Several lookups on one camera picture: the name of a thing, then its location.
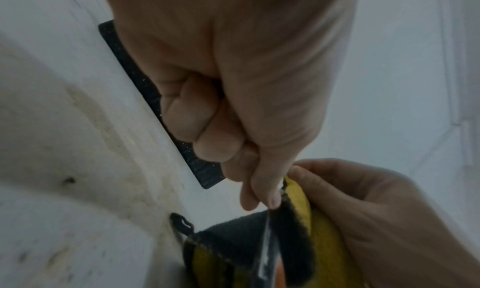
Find person's left hand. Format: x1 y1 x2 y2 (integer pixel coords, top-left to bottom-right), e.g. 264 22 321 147
98 0 361 212

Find person's right hand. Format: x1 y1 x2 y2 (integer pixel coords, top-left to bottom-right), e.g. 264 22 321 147
286 158 480 288

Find green lid black toolbox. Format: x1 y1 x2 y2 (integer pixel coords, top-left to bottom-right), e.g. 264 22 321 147
98 19 228 190

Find yellow cloth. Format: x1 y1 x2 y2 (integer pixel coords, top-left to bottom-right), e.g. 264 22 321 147
170 175 367 288

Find orange-handled scissors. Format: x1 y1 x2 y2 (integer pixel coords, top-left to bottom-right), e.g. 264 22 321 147
251 212 290 288

